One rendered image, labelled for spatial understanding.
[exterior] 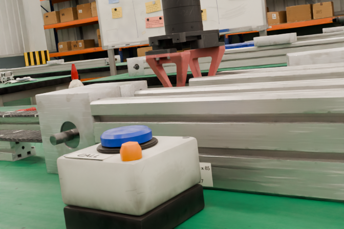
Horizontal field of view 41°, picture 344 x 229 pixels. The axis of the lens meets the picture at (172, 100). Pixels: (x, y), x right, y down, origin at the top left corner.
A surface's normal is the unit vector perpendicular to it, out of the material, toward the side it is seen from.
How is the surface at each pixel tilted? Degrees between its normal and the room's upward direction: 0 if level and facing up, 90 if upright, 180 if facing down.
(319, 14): 97
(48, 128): 90
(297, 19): 98
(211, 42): 90
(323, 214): 0
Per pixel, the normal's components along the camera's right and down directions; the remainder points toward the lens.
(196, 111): -0.58, 0.16
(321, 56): -0.19, 0.14
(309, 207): -0.11, -0.99
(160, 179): 0.80, -0.03
